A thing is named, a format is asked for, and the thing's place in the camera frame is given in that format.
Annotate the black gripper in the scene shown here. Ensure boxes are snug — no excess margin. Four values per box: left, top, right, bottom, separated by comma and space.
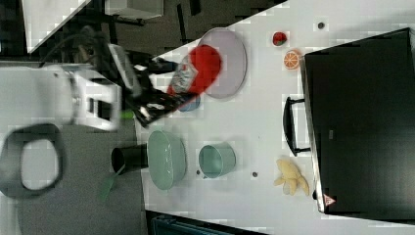
107, 43, 198, 127

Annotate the red plush ketchup bottle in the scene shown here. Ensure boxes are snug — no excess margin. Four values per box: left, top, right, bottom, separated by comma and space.
167, 44, 222, 95

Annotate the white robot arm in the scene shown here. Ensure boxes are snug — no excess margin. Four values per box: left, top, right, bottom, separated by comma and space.
1, 44, 196, 199

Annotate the black toaster oven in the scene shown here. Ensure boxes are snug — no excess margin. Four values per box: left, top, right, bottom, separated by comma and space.
300, 27, 415, 224

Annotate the green plush pepper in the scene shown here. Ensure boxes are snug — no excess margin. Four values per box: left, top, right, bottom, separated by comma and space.
120, 111, 134, 119

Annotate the green perforated colander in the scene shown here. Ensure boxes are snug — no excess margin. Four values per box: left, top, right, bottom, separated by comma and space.
147, 130, 187, 190

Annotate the black cylindrical pot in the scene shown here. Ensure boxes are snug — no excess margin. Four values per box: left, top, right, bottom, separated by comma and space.
111, 144, 148, 174

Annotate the lavender round plate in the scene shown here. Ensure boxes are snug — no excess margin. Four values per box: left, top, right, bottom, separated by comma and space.
199, 27, 248, 99

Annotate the green mug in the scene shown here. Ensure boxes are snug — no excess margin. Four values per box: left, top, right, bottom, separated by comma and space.
199, 142, 236, 178

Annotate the green slotted spatula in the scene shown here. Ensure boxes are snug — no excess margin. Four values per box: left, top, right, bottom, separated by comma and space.
99, 165, 125, 202

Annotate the small red strawberry toy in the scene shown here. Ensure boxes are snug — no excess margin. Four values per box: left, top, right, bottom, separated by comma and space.
272, 31, 288, 46

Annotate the orange slice toy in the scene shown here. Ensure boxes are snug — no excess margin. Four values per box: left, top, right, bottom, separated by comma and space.
283, 50, 300, 70

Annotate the cream plush garlic toy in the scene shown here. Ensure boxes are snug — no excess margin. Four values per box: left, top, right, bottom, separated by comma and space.
273, 159, 310, 196

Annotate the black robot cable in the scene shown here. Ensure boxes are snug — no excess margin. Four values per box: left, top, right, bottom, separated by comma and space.
38, 32, 99, 69

